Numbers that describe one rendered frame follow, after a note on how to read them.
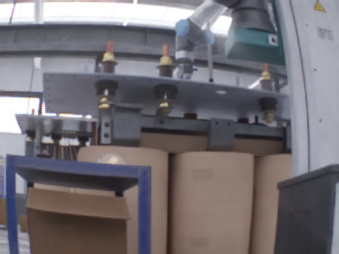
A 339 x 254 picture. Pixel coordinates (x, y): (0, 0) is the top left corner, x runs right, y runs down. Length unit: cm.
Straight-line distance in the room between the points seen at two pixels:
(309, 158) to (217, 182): 87
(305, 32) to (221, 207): 102
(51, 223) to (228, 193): 106
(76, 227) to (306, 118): 73
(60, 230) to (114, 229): 16
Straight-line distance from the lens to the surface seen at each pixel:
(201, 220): 200
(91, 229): 121
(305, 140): 123
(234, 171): 206
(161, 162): 199
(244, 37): 137
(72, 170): 120
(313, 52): 134
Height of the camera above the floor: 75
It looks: 12 degrees up
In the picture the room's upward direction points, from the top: 1 degrees clockwise
